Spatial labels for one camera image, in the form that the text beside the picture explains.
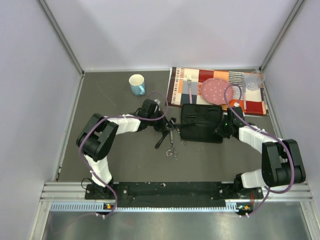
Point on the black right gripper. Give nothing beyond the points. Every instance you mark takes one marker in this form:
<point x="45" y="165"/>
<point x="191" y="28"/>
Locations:
<point x="219" y="129"/>

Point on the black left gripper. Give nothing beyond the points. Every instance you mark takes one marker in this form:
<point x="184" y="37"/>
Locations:
<point x="163" y="123"/>

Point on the silver straight scissors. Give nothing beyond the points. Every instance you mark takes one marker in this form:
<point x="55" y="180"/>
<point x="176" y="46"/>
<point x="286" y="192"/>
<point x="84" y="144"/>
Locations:
<point x="182" y="141"/>

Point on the long black barber comb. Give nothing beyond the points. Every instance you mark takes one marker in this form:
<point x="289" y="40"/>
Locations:
<point x="186" y="124"/>

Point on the black zip tool case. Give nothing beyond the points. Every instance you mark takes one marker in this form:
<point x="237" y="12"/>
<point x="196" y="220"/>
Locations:
<point x="207" y="119"/>

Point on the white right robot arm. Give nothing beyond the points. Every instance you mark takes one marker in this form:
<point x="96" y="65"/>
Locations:
<point x="281" y="160"/>

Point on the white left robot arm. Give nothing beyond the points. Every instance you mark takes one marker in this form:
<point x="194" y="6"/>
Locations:
<point x="96" y="139"/>

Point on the silver thinning scissors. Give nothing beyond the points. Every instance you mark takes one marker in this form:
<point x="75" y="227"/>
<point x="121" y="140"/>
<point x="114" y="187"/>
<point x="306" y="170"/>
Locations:
<point x="171" y="152"/>

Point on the pink polka dot plate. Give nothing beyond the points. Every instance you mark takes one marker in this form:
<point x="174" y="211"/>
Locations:
<point x="217" y="91"/>

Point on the colourful patterned placemat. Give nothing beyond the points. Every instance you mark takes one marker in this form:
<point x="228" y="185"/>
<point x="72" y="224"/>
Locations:
<point x="177" y="92"/>

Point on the clear plastic cup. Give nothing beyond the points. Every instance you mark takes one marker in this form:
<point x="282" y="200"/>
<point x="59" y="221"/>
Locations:
<point x="254" y="80"/>

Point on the blue ceramic mug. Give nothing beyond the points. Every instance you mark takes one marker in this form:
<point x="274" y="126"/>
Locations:
<point x="137" y="84"/>

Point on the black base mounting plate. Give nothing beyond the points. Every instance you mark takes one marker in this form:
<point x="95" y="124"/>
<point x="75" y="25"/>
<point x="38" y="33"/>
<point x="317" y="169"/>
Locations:
<point x="181" y="194"/>

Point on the black handled comb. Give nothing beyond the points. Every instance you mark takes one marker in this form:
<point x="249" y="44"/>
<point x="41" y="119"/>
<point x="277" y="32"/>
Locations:
<point x="158" y="144"/>

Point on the pink handled knife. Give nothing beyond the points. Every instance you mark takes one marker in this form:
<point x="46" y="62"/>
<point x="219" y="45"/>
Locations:
<point x="244" y="94"/>

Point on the pink handled fork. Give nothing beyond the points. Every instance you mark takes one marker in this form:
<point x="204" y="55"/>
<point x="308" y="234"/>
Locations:
<point x="189" y="82"/>

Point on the grey slotted cable duct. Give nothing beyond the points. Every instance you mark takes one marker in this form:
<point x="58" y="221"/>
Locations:
<point x="105" y="208"/>

